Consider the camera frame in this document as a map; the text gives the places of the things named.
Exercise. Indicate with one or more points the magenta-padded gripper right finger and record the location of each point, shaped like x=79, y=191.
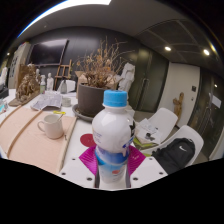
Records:
x=140, y=163

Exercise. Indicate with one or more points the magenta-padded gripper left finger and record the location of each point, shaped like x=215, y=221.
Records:
x=85, y=163

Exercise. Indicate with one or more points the white blue-capped drink bottle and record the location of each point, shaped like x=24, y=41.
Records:
x=111, y=130

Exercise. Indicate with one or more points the green folder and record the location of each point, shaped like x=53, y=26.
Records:
x=138, y=144

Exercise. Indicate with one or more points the flat round red coaster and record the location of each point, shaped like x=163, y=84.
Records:
x=86, y=140

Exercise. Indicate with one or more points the dark metal screw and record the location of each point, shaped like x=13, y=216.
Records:
x=65, y=137

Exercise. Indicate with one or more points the stack of white papers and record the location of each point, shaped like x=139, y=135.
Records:
x=148, y=130

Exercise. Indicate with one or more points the black backpack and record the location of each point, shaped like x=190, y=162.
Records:
x=175, y=155

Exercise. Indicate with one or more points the white ceramic mug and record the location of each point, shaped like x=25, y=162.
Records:
x=51, y=128

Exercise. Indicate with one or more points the grey plant saucer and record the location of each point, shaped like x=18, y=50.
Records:
x=80, y=115

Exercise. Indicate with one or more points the light wooden drawing board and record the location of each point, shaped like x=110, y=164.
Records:
x=36, y=150
x=13, y=130

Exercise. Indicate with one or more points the white plastic chair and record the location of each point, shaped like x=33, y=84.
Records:
x=165, y=118
x=186, y=131

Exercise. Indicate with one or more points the wooden stirrer stick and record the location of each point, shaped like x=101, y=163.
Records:
x=61, y=116

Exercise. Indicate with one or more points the small yellow flat item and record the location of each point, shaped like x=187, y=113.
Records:
x=59, y=112

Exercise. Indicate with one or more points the grey pot with dried plant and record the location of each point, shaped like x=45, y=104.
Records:
x=90, y=100

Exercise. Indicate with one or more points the small white cup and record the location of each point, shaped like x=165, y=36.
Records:
x=66, y=101

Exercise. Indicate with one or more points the wooden figure sculpture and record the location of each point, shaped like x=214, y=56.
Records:
x=178, y=105

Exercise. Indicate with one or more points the grey printed newspaper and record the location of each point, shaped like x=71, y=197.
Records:
x=46, y=101

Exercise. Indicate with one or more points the white chair backrest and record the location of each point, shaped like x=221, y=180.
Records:
x=70, y=86

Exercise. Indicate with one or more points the grey spray bottle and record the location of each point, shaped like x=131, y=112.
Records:
x=63, y=87

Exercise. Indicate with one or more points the brown cardboard box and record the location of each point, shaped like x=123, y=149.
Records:
x=81, y=80

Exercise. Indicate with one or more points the dark green double door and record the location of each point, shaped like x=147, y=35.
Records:
x=153, y=80

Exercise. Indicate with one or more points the white green bottle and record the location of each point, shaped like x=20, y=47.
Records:
x=42, y=87

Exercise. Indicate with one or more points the tall white plaster statue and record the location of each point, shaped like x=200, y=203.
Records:
x=127, y=76

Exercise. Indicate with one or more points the small white plaster figure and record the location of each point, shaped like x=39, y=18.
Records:
x=50, y=81

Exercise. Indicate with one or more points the wooden easel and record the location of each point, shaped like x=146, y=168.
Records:
x=63, y=73

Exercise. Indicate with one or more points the brown relief sculpture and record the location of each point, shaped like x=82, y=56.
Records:
x=26, y=86

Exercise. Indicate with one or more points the black flat box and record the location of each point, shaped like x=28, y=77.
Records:
x=3, y=92

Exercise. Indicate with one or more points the round ceiling spotlight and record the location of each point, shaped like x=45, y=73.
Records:
x=206, y=52
x=167, y=48

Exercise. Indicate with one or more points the white pinboard with papers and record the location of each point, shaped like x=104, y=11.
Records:
x=18, y=60

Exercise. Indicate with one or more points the dark wall screen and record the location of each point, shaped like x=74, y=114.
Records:
x=48, y=51

